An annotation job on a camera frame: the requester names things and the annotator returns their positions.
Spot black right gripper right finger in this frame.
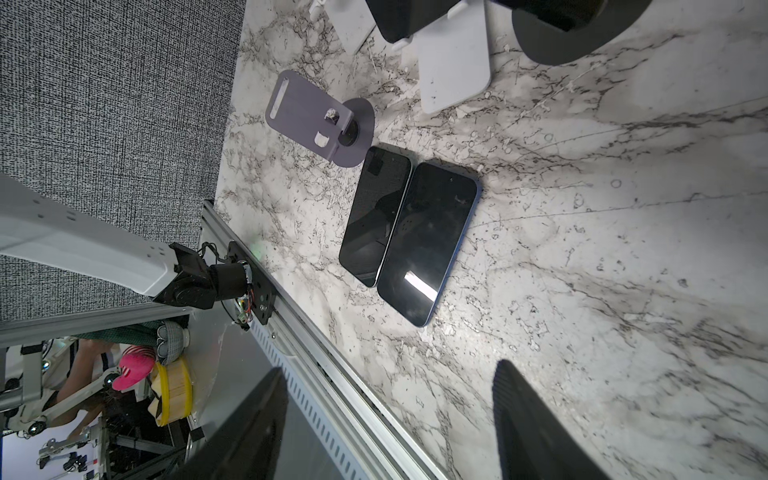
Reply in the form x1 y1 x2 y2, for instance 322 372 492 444
492 359 607 479

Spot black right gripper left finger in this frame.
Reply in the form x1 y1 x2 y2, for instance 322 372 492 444
172 368 289 480

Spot black phone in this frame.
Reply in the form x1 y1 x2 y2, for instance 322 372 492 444
338 147 413 288
376 159 482 328
366 0 459 44

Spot white folding phone stand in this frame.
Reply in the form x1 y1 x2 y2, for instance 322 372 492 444
392 1 491 114

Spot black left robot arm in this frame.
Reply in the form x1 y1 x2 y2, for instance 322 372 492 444
1 174 252 310

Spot purple round phone stand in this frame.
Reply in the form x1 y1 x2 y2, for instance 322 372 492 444
265 70 375 168

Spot dark round phone stand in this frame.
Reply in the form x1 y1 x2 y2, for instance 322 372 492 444
503 0 650 66

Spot pink and yellow objects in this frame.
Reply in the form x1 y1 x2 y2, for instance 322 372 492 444
112 320 193 426

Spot aluminium front rail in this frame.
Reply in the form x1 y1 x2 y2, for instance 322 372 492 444
0 200 451 480

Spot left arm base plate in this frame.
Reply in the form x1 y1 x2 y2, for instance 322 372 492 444
227 241 277 330

